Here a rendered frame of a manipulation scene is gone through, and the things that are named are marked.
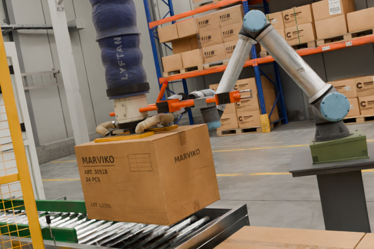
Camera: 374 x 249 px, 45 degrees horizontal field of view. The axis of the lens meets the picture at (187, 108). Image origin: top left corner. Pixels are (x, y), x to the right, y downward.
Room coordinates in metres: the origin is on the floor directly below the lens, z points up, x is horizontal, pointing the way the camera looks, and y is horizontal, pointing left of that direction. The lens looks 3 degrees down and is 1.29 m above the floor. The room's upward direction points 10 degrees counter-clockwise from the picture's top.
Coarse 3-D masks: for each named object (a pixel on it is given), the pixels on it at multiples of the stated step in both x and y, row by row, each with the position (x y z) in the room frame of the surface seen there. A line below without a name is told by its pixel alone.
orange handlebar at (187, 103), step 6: (234, 96) 1.93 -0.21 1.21; (240, 96) 1.96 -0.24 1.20; (180, 102) 2.12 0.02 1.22; (186, 102) 2.09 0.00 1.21; (192, 102) 2.07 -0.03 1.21; (210, 102) 2.02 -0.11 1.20; (144, 108) 2.26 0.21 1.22; (150, 108) 2.23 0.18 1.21; (156, 108) 2.21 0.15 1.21; (114, 114) 2.39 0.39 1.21
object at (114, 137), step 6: (132, 132) 2.22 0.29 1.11; (144, 132) 2.19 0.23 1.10; (150, 132) 2.19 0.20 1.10; (102, 138) 2.30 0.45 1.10; (108, 138) 2.27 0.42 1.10; (114, 138) 2.25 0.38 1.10; (120, 138) 2.22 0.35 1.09; (126, 138) 2.19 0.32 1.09; (132, 138) 2.17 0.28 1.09; (138, 138) 2.15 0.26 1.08
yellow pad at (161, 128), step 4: (168, 124) 2.38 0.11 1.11; (176, 124) 2.36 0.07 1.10; (148, 128) 2.38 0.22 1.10; (152, 128) 2.36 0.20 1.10; (156, 128) 2.33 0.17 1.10; (160, 128) 2.31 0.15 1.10; (164, 128) 2.29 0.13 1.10; (168, 128) 2.30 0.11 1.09; (172, 128) 2.32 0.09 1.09; (128, 132) 2.45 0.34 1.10
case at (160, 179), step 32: (192, 128) 2.20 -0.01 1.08; (96, 160) 2.27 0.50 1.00; (128, 160) 2.11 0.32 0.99; (160, 160) 2.00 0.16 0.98; (192, 160) 2.17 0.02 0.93; (96, 192) 2.30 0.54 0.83; (128, 192) 2.14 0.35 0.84; (160, 192) 2.00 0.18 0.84; (192, 192) 2.14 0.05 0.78; (160, 224) 2.03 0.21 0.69
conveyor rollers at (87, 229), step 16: (64, 224) 2.90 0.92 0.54; (80, 224) 2.88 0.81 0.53; (96, 224) 2.76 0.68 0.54; (112, 224) 2.74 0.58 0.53; (128, 224) 2.62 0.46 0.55; (144, 224) 2.58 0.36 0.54; (176, 224) 2.53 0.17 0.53; (192, 224) 2.39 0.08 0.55; (80, 240) 2.54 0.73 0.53; (96, 240) 2.42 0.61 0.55; (112, 240) 2.39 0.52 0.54; (128, 240) 2.35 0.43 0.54; (144, 240) 2.31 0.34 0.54; (160, 240) 2.28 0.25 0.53; (176, 240) 2.24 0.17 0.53
